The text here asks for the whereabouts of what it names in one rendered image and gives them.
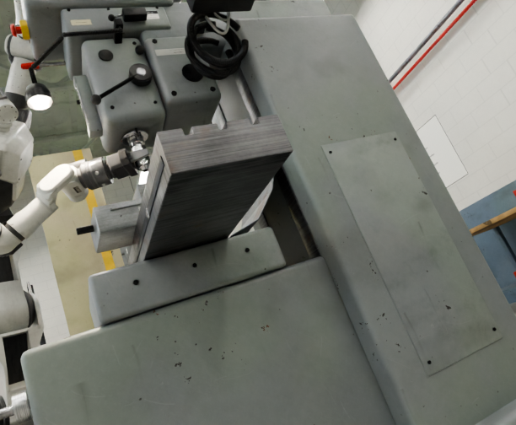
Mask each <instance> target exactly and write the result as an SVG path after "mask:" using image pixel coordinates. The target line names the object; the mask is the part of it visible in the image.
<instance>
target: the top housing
mask: <svg viewBox="0 0 516 425"><path fill-rule="evenodd" d="M20 3H21V8H22V13H23V18H24V19H25V20H26V22H27V25H28V29H29V33H30V49H31V51H32V55H33V57H34V59H35V60H37V59H38V58H39V57H40V56H41V55H42V54H43V52H44V51H46V49H47V48H48V47H49V46H51V44H52V43H53V42H54V41H55V40H56V39H57V38H58V37H59V36H60V35H61V36H62V22H61V11H62V10H63V9H68V8H70V9H75V8H143V7H170V6H172V5H173V3H174V2H173V0H20ZM55 60H64V52H63V42H61V43H60V44H59V45H58V46H57V47H56V48H55V49H54V50H53V51H52V52H51V53H50V54H49V55H48V56H47V57H46V58H45V59H44V60H43V61H55Z"/></svg>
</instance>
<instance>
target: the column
mask: <svg viewBox="0 0 516 425"><path fill-rule="evenodd" d="M235 21H236V22H237V23H238V24H239V25H240V29H239V31H235V30H234V29H233V28H232V27H231V29H232V30H233V31H234V32H235V33H236V34H237V36H238V37H239V40H240V43H241V42H242V40H243V39H246V40H248V42H249V47H248V51H247V54H246V56H245V57H244V58H243V59H242V60H241V64H240V66H239V69H238V70H237V71H236V72H235V73H233V74H232V75H229V76H228V77H226V78H225V79H222V80H216V83H217V85H218V88H219V90H220V93H221V99H220V101H219V103H218V107H217V109H216V111H215V114H214V116H213V118H212V124H214V123H216V124H217V125H218V129H219V130H222V129H223V126H224V123H225V122H226V121H237V120H243V119H249V120H250V124H252V125H253V124H254V122H255V119H256V118H257V117H260V116H271V115H278V117H279V120H280V122H281V123H282V127H283V129H284V131H285V132H286V135H287V137H288V140H289V142H290V144H291V146H292V148H293V152H292V153H291V154H290V156H289V157H288V159H287V160H286V161H285V163H284V164H283V165H282V167H281V168H280V169H279V170H278V172H277V173H276V174H275V175H274V180H273V189H272V191H271V195H270V196H269V198H268V200H267V202H266V205H265V207H264V209H263V211H262V213H261V216H260V218H259V220H258V221H257V222H256V223H255V225H254V226H253V228H254V230H258V229H263V228H267V227H271V228H272V229H273V232H274V234H275V236H276V238H277V242H278V244H279V246H280V248H281V251H282V254H283V256H284V259H285V261H286V265H285V266H284V267H287V266H291V265H294V264H297V263H299V262H303V261H307V260H310V259H313V258H315V257H318V256H320V257H323V258H324V259H325V262H326V265H327V266H328V268H329V271H330V273H331V275H332V278H333V280H334V282H335V285H336V287H337V290H338V292H339V294H340V296H341V299H342V302H343V303H344V305H345V307H346V310H347V313H348V315H349V317H350V319H351V322H352V324H353V327H354V329H355V331H356V333H357V336H358V338H359V341H360V342H361V344H362V347H363V350H364V352H365V354H366V356H367V359H368V361H369V364H370V366H371V368H372V370H373V372H374V375H375V378H376V380H377V381H378V384H379V387H380V389H381V391H382V393H383V396H384V398H385V400H386V403H387V405H388V407H389V409H390V412H391V415H392V417H393V418H394V421H395V424H396V425H476V424H477V423H478V422H480V421H481V420H483V419H485V418H486V417H488V416H490V415H492V414H493V413H494V412H496V411H497V410H499V409H501V408H502V407H504V406H506V405H507V404H508V403H510V402H511V401H513V400H515V399H516V316H515V314H514V312H513V310H512V308H511V307H510V305H509V303H508V301H507V299H506V297H505V296H504V294H503V291H502V289H501V288H500V286H499V285H498V283H497V280H496V278H495V277H494V275H493V274H492V271H491V269H490V267H489V266H488V265H487V263H486V260H485V258H484V256H483V254H482V253H481V251H480V249H479V247H478V245H477V243H476V242H475V240H474V238H473V236H472V234H471V232H470V231H469V229H468V227H467V225H466V223H465V221H464V219H463V218H462V216H461V214H460V212H459V210H458V208H457V207H456V205H455V203H454V201H453V199H452V197H451V195H450V194H449V192H448V190H447V188H446V186H445V184H444V183H443V181H442V179H441V177H440V175H439V173H438V171H437V170H436V168H435V166H434V164H433V162H432V160H431V159H430V157H429V155H428V153H427V150H426V149H425V148H424V146H423V144H422V141H421V139H420V138H419V136H418V135H417V132H416V130H415V128H414V127H413V125H412V124H411V121H410V119H409V117H408V116H407V114H406V112H405V110H404V108H403V107H402V105H401V103H400V101H399V99H398V97H397V96H396V94H395V91H394V90H393V88H392V86H391V85H390V82H389V80H388V79H387V77H386V75H385V74H384V71H383V69H382V67H381V66H380V65H379V62H378V60H377V58H376V56H375V55H374V53H373V51H372V49H371V47H370V45H369V43H368V42H367V40H366V38H365V36H364V34H363V32H362V31H361V29H360V27H359V25H358V23H357V21H356V20H355V18H354V16H353V15H351V14H345V15H324V16H303V17H281V18H260V19H236V20H235ZM284 267H283V268H284Z"/></svg>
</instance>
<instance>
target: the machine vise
mask: <svg viewBox="0 0 516 425"><path fill-rule="evenodd" d="M141 203H142V198H141V199H136V200H131V201H127V202H118V203H114V204H110V205H104V206H100V207H93V211H92V218H91V225H93V226H94V232H91V236H92V240H93V242H94V248H95V251H96V253H101V252H105V251H108V250H114V249H119V248H122V247H126V246H129V245H132V241H133V237H134V234H135V229H136V226H137V219H138V214H139V211H140V206H141Z"/></svg>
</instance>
